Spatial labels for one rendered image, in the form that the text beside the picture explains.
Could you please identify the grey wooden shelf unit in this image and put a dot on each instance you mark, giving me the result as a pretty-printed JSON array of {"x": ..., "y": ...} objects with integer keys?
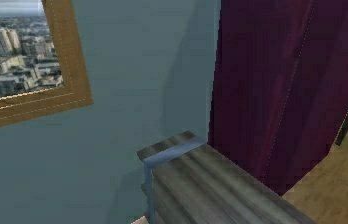
[{"x": 208, "y": 186}]

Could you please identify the dark red room door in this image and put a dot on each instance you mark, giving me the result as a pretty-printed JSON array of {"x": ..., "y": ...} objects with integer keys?
[{"x": 282, "y": 83}]

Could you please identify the wooden framed window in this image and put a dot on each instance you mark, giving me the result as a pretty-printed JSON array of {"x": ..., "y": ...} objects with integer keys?
[{"x": 68, "y": 66}]

